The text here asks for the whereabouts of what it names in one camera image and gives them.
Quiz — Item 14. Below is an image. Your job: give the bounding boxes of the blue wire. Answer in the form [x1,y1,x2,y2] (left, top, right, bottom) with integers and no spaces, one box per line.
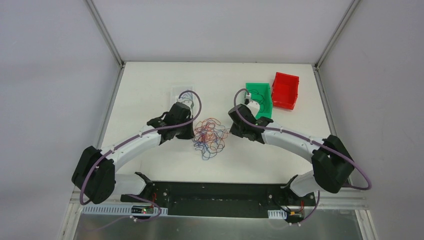
[178,91,195,104]

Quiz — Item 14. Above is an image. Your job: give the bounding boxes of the coloured wire bundle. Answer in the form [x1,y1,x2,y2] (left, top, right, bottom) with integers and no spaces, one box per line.
[192,117,231,161]

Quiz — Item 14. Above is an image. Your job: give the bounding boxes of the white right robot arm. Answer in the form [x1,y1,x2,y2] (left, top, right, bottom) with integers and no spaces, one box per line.
[228,104,354,205]

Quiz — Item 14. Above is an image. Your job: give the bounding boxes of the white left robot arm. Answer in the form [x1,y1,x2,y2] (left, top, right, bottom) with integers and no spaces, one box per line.
[71,102,194,204]

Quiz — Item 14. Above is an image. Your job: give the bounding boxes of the clear plastic bin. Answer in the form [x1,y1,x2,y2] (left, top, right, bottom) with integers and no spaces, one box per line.
[169,84,197,111]

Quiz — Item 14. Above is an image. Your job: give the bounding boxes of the green plastic bin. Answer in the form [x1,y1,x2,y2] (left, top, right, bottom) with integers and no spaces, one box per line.
[245,82,273,119]

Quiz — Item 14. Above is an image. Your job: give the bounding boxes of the red plastic bin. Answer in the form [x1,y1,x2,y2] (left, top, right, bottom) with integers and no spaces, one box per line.
[271,72,300,110]

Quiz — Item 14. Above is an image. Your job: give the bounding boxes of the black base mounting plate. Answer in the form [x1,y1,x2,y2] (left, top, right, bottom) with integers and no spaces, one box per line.
[120,180,316,219]

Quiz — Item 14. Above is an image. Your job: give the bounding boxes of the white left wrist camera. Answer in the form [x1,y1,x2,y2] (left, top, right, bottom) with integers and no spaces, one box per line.
[180,99,195,110]

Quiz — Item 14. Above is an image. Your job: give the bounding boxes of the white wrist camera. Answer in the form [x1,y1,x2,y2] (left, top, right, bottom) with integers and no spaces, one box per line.
[180,99,195,110]
[244,93,261,117]

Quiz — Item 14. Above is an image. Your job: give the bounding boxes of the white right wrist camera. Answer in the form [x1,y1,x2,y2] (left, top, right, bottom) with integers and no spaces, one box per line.
[244,93,261,117]

